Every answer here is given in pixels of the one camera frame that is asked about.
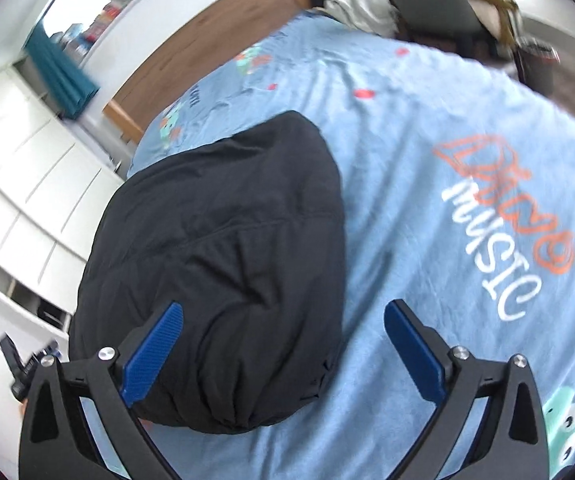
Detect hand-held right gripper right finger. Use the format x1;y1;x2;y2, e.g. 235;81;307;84
384;299;551;480

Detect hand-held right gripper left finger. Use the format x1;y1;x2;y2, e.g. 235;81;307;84
17;301;184;480

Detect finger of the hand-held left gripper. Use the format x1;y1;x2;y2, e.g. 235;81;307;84
24;341;61;368

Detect black puffer jacket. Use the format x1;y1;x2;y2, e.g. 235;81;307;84
67;110;345;433

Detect white crumpled clothes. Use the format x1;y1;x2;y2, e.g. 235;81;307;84
323;0;399;37

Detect white wardrobe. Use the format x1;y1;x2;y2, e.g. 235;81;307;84
0;57;125;411

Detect blue dinosaur printed bed sheet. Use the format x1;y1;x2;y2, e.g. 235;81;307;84
127;7;575;480

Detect teal curtain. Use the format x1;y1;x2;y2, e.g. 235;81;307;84
23;27;100;121

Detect dark trash bin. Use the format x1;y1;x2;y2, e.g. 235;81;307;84
514;42;561;97

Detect wooden bed headboard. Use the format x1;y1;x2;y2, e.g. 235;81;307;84
103;0;313;143

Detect grey chair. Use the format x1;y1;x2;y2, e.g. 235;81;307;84
367;0;483;48

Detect brown jacket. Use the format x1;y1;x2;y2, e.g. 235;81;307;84
460;0;522;51

